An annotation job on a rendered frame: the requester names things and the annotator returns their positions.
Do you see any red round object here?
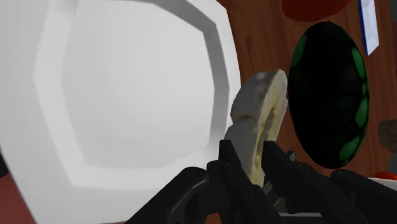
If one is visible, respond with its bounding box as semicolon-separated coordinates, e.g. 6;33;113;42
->
281;0;353;22

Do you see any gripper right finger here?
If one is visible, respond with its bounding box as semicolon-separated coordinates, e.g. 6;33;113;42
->
261;140;397;224

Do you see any red and white object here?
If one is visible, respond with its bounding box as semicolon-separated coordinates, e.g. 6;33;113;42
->
368;170;397;191

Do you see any white plate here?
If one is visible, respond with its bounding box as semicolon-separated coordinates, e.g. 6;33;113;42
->
0;0;242;224

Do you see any white cheese wedge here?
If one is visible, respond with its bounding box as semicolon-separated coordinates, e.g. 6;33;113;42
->
223;69;289;188

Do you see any dark green patterned bowl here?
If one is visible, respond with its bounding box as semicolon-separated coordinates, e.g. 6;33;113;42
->
288;20;370;170

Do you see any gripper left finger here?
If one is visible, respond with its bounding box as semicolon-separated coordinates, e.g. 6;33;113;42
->
126;139;284;224

